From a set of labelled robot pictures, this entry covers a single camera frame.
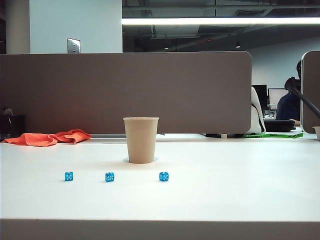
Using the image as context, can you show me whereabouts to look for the black pole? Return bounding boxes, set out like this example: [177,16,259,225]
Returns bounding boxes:
[284,76,320,116]

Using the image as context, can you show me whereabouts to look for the narrow grey desk divider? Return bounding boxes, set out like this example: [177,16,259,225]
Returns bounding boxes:
[300,50,320,135]

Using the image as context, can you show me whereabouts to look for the black computer monitor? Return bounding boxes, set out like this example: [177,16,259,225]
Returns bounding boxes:
[252,84,268,106]

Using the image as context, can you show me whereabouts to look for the metal wall outlet plate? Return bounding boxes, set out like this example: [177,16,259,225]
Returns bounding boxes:
[67,37,81,54]

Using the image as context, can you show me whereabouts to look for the long ceiling light strip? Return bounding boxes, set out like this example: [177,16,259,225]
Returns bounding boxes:
[121,17,320,26]

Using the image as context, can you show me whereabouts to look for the bright screen computer monitor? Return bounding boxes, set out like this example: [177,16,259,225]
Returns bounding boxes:
[267,87,290,111]

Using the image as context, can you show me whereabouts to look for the orange cloth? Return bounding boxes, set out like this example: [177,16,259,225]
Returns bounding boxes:
[2,128,93,148]

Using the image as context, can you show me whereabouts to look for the green tape strip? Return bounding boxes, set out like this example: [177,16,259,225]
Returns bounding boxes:
[242,132,304,139]

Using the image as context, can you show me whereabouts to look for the black flat case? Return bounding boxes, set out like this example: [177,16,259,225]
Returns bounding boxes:
[263,119,297,133]

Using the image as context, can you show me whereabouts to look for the large grey desk divider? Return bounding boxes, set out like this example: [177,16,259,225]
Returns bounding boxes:
[0,51,253,135]

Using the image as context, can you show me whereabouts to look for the seated person in background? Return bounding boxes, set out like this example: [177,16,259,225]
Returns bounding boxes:
[275,60,302,126]

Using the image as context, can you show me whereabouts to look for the brown paper cup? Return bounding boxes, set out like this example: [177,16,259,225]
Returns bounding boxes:
[122,116,160,165]

